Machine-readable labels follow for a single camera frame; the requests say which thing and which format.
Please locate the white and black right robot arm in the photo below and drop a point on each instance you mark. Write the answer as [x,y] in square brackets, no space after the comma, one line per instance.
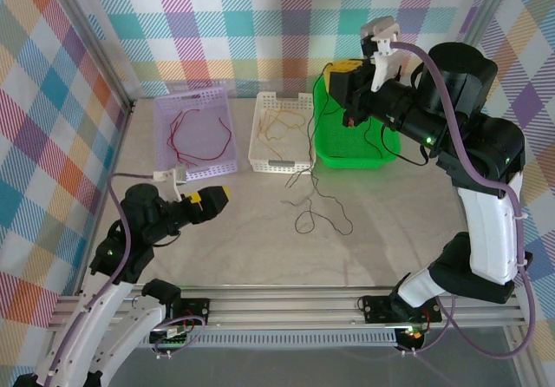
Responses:
[485,231]

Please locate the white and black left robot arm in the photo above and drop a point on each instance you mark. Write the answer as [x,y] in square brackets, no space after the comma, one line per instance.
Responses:
[147,317]

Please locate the green plastic basket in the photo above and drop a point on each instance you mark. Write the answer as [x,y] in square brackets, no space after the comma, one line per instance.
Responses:
[347,144]

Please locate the white plastic basket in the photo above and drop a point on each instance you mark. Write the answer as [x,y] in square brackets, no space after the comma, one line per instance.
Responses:
[260,161]

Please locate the purple plastic basket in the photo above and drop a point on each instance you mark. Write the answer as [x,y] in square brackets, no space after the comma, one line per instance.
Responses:
[204,135]

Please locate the green terminal control board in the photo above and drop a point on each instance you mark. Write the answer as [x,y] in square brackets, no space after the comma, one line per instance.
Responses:
[173,343]

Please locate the small control board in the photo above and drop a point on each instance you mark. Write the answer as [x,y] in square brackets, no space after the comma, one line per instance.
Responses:
[414,336]

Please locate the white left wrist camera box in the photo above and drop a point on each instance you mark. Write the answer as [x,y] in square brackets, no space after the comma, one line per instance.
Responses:
[178,174]

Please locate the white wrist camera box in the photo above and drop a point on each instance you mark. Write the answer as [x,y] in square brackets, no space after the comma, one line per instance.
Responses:
[383,35]
[178,174]

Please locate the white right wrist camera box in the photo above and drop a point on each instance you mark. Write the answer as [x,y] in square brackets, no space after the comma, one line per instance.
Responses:
[383,35]

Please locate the aluminium table side rail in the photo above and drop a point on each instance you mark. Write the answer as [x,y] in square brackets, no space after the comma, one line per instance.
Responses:
[113,165]

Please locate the aluminium frame post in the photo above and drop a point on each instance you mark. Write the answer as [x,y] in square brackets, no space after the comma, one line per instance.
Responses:
[490,1]
[95,35]

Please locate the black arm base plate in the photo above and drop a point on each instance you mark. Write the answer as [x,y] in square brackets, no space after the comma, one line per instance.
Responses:
[197,311]
[375,309]

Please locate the aluminium mounting rail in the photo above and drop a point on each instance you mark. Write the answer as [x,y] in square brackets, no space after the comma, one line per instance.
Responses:
[282,306]

